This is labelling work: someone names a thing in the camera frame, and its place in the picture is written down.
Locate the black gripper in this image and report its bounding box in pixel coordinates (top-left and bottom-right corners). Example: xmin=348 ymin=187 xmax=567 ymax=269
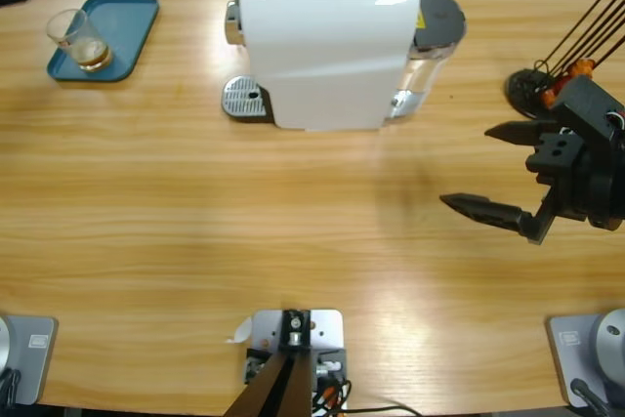
xmin=438 ymin=119 xmax=625 ymax=247

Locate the clear drinking glass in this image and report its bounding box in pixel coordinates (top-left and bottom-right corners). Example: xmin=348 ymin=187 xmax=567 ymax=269
xmin=46 ymin=8 xmax=113 ymax=73

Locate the white capsule coffee machine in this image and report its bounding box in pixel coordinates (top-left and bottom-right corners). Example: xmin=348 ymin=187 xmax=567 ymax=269
xmin=224 ymin=0 xmax=422 ymax=134

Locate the black capsule holder with rods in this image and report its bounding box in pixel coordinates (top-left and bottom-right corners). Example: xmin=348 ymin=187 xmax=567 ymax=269
xmin=505 ymin=0 xmax=625 ymax=120

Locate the teal plastic tray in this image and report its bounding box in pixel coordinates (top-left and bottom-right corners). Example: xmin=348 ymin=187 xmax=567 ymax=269
xmin=46 ymin=0 xmax=161 ymax=83

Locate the clear water tank dark lid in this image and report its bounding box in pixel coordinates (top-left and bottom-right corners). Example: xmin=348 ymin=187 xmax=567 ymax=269
xmin=389 ymin=0 xmax=468 ymax=121

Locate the metal drip tray grate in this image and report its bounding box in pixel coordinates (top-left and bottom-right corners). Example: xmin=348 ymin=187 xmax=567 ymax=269
xmin=222 ymin=74 xmax=274 ymax=124

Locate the white paper tab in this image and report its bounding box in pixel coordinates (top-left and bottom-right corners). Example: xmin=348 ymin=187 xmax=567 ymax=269
xmin=225 ymin=316 xmax=253 ymax=345

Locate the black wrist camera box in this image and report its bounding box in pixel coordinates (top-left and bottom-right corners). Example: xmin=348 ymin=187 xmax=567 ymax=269
xmin=550 ymin=74 xmax=625 ymax=145

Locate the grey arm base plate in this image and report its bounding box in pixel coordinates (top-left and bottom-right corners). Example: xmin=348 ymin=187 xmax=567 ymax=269
xmin=0 ymin=314 xmax=59 ymax=406
xmin=545 ymin=308 xmax=625 ymax=408

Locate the black base cable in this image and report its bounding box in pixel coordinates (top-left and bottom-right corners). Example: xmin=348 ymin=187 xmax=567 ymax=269
xmin=569 ymin=377 xmax=611 ymax=417
xmin=0 ymin=367 xmax=23 ymax=406

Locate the black cable with orange wires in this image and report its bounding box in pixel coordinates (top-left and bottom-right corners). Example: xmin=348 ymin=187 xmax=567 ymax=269
xmin=312 ymin=377 xmax=416 ymax=417

